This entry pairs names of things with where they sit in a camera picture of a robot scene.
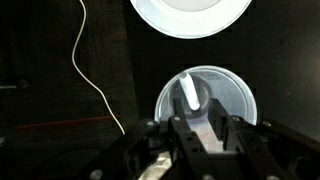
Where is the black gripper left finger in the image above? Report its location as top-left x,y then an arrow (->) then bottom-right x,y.
168,99 -> 213,180

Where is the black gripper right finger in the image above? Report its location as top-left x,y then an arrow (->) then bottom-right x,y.
209,99 -> 287,180

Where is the white-barrelled black sharpie marker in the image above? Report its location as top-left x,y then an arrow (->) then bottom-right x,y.
179,72 -> 200,111

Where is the tan paper bag under cup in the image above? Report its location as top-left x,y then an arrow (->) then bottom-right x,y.
138,152 -> 172,180

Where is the clear plastic cup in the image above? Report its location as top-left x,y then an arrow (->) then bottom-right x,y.
154,65 -> 257,153

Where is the white round plate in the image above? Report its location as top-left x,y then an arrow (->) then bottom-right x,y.
130,0 -> 252,39

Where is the white thin cable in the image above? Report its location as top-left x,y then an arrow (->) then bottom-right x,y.
71,0 -> 126,136

